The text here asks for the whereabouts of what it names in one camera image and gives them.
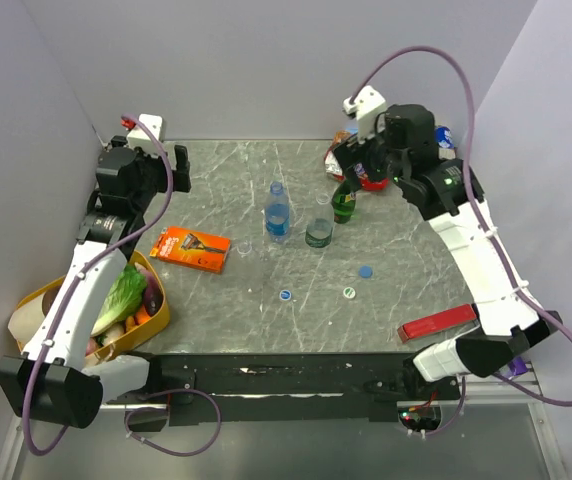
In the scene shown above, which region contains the green label clear bottle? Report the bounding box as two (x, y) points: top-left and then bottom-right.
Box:
(305, 193), (334, 249)

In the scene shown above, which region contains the blue label water bottle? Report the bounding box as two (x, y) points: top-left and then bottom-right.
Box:
(264, 181), (290, 243)

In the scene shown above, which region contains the blue white bottle cap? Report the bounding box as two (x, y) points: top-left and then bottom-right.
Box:
(279, 290), (292, 301)

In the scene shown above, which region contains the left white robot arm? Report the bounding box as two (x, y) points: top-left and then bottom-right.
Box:
(0, 140), (191, 428)

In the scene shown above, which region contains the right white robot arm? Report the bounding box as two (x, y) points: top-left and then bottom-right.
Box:
(333, 103), (557, 399)

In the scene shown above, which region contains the green glass bottle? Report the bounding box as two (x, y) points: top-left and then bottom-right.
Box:
(331, 180), (356, 224)

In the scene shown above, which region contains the solid blue bottle cap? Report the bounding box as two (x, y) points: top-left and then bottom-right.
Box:
(358, 265), (373, 278)

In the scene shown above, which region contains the green white bottle cap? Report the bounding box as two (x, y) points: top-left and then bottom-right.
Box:
(342, 287), (356, 300)

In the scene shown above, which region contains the red snack bag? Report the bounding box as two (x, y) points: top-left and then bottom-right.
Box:
(323, 128), (389, 192)

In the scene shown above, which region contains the orange razor box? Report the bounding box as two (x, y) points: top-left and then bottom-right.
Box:
(149, 226), (231, 274)

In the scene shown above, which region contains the clear plastic cap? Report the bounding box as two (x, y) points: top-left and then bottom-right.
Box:
(236, 240), (253, 257)

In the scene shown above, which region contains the green lettuce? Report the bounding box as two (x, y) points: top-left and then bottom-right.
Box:
(91, 264), (147, 337)

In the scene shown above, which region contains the carrot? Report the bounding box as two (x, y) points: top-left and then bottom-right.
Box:
(124, 305), (151, 332)

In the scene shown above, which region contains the yellow basket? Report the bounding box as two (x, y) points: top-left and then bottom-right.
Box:
(15, 251), (170, 367)

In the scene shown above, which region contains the red rectangular box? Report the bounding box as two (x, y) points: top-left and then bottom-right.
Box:
(397, 304), (477, 343)

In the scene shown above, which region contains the brown white paper roll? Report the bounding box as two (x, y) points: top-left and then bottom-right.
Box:
(8, 286), (60, 345)

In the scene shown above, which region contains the purple box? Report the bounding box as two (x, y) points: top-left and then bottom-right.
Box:
(498, 356), (530, 379)

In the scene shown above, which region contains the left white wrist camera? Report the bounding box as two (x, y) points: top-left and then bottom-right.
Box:
(125, 113), (166, 149)

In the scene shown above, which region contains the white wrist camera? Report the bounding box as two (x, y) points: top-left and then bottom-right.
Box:
(125, 113), (166, 149)
(342, 85), (387, 143)

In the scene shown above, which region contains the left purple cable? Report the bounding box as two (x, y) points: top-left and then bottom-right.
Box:
(19, 117), (174, 457)

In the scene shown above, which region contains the purple cable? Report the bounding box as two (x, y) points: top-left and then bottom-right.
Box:
(348, 45), (572, 407)
(19, 117), (174, 457)

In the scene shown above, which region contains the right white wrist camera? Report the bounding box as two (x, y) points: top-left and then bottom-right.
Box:
(342, 85), (387, 143)

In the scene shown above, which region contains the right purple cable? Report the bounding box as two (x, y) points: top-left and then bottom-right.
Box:
(348, 45), (572, 407)

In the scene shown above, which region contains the black base frame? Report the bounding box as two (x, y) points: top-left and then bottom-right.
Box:
(114, 352), (460, 426)

